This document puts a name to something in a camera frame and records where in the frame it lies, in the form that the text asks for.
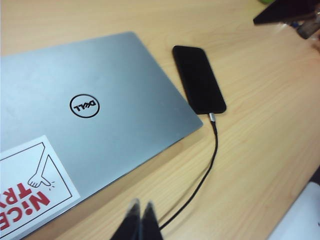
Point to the silver Dell laptop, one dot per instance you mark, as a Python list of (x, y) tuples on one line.
[(100, 75)]

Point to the white flat object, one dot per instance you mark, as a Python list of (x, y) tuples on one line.
[(300, 215)]

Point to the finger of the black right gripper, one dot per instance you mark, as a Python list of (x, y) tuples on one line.
[(287, 10)]

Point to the white red Nice Try sticker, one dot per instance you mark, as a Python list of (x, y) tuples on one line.
[(30, 200)]

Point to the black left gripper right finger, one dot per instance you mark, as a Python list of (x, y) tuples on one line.
[(151, 225)]

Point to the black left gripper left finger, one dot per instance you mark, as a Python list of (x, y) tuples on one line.
[(132, 225)]

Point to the black smartphone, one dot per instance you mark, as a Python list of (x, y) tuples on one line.
[(200, 80)]

